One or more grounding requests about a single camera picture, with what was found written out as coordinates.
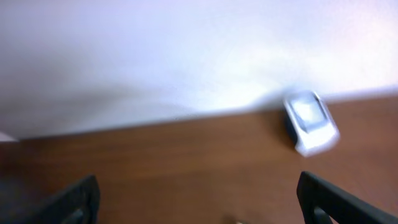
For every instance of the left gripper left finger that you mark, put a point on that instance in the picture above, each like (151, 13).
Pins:
(78, 203)

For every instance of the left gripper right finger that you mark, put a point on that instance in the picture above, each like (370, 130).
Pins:
(323, 202)

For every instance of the white barcode scanner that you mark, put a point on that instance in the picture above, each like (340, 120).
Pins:
(309, 123)

